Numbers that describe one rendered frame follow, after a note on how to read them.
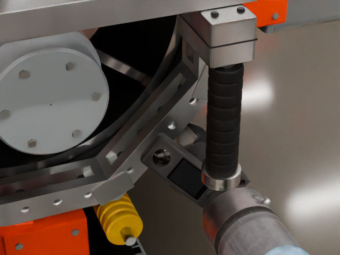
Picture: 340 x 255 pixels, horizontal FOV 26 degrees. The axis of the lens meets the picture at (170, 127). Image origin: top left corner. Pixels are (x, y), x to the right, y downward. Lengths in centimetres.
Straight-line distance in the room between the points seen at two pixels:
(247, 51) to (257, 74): 183
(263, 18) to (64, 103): 34
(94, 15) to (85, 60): 8
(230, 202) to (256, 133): 133
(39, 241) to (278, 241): 35
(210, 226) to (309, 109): 149
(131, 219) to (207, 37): 46
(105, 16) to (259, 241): 34
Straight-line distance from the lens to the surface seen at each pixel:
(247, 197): 94
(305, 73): 259
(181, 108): 101
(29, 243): 106
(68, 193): 103
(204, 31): 72
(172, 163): 97
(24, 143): 79
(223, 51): 72
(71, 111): 78
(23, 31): 68
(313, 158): 217
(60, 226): 105
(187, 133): 106
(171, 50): 107
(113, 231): 111
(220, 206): 93
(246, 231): 89
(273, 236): 88
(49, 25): 68
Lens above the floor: 125
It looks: 34 degrees down
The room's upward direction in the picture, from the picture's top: straight up
